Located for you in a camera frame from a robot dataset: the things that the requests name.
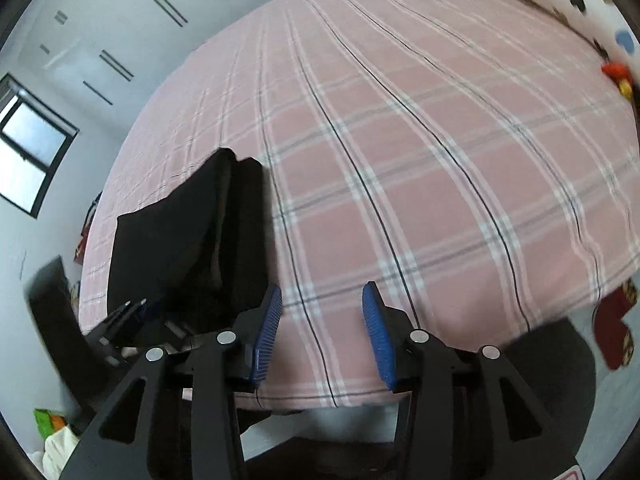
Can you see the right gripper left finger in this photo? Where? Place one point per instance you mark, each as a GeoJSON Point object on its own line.
{"type": "Point", "coordinates": [173, 416]}

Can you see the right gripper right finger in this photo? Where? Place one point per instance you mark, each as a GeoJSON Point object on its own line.
{"type": "Point", "coordinates": [468, 415]}

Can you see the black pants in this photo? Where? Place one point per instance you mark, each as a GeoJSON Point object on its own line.
{"type": "Point", "coordinates": [201, 251]}

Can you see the black framed window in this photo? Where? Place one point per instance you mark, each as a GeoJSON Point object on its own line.
{"type": "Point", "coordinates": [34, 141]}

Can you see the pink plaid bed sheet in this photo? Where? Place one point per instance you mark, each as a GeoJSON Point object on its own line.
{"type": "Point", "coordinates": [468, 156]}

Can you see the white wardrobe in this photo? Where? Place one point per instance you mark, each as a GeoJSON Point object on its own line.
{"type": "Point", "coordinates": [107, 57]}

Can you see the red yellow toy charm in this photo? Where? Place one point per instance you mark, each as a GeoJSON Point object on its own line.
{"type": "Point", "coordinates": [621, 77]}

